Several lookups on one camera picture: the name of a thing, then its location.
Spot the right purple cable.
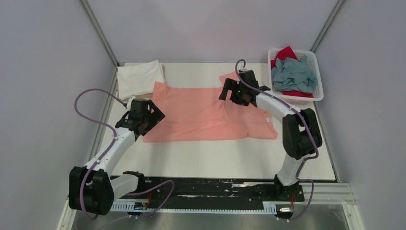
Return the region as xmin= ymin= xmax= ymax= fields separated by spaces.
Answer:
xmin=235 ymin=59 xmax=319 ymax=222

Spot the aluminium frame post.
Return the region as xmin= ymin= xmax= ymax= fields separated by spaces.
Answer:
xmin=310 ymin=0 xmax=347 ymax=53
xmin=79 ymin=0 xmax=119 ymax=68

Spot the red t shirt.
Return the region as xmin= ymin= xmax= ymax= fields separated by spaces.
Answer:
xmin=271 ymin=46 xmax=313 ymax=97

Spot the salmon pink t shirt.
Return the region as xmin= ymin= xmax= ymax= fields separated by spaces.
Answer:
xmin=143 ymin=82 xmax=278 ymax=143

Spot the right aluminium frame post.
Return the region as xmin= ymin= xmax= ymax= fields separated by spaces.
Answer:
xmin=310 ymin=0 xmax=347 ymax=53

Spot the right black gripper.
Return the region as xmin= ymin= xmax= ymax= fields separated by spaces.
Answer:
xmin=220 ymin=78 xmax=248 ymax=106

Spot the folded white t shirt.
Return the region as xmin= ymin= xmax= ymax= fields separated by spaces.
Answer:
xmin=116 ymin=60 xmax=166 ymax=101

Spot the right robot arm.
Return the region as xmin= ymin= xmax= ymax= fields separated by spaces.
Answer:
xmin=219 ymin=70 xmax=322 ymax=200

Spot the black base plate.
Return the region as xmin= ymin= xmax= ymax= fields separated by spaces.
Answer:
xmin=114 ymin=172 xmax=305 ymax=211

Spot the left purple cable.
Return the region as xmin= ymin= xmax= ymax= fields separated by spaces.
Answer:
xmin=74 ymin=88 xmax=175 ymax=221

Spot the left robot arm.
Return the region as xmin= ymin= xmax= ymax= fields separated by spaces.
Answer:
xmin=68 ymin=99 xmax=165 ymax=215

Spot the purple cable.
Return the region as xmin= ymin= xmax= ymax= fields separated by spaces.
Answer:
xmin=74 ymin=88 xmax=175 ymax=221
xmin=235 ymin=59 xmax=319 ymax=222

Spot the white plastic basket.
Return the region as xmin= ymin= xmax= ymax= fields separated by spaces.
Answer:
xmin=268 ymin=48 xmax=324 ymax=104

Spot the grey blue t shirt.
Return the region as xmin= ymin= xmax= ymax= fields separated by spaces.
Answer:
xmin=271 ymin=55 xmax=318 ymax=94

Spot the white slotted cable duct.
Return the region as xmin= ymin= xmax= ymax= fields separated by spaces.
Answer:
xmin=110 ymin=199 xmax=278 ymax=215

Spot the left aluminium frame post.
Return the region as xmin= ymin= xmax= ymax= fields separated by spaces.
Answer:
xmin=79 ymin=0 xmax=119 ymax=68

